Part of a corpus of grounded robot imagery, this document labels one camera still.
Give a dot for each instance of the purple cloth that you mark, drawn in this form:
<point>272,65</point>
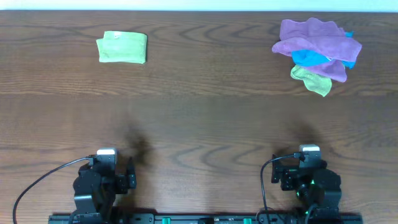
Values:
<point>324,38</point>
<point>333,69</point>

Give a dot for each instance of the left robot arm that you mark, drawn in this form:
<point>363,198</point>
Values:
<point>96,188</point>

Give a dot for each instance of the folded green cloth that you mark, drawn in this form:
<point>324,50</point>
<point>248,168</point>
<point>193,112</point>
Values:
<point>118,46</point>

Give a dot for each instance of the crumpled green cloth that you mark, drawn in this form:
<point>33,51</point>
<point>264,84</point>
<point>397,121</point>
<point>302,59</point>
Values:
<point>312,81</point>

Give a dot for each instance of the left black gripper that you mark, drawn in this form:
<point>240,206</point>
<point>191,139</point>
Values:
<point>130,177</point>

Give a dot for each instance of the blue cloth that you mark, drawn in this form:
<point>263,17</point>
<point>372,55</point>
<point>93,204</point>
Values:
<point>308,58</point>

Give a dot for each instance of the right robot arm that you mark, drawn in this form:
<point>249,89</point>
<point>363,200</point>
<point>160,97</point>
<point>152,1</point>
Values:
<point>317,187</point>

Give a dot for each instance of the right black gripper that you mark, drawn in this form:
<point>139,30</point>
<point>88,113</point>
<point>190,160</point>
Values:
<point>288,175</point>

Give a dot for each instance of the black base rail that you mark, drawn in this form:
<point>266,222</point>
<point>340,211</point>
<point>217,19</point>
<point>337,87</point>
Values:
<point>148,218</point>

